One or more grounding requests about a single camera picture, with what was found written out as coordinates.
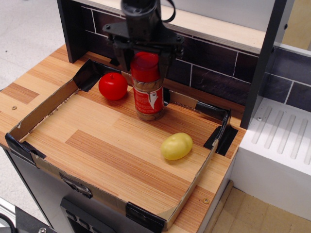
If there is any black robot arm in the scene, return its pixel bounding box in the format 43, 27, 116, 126
103, 0, 184, 78

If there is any cardboard fence with black tape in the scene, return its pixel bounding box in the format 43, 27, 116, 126
0, 57, 244, 233

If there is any dark grey left shelf post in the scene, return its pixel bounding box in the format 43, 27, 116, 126
66, 44, 87, 63

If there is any red toy tomato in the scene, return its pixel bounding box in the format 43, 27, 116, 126
98, 72, 128, 100

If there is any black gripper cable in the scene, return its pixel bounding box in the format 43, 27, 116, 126
159, 0, 177, 24

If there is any dark grey shelf post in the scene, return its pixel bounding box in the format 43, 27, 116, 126
66, 44, 87, 63
240, 0, 287, 129

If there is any black toy oven panel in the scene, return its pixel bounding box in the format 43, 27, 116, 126
60, 197, 118, 233

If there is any yellow toy potato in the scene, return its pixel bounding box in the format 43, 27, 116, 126
160, 133, 193, 161

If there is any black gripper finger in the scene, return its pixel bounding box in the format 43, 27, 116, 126
113, 45, 134, 71
158, 51, 176, 79

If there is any red-lidded basil spice bottle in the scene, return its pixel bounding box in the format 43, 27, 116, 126
130, 52, 164, 121

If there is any white toy sink drainboard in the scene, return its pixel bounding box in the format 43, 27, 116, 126
231, 98, 311, 219

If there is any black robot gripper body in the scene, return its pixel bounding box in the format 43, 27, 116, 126
103, 7, 184, 58

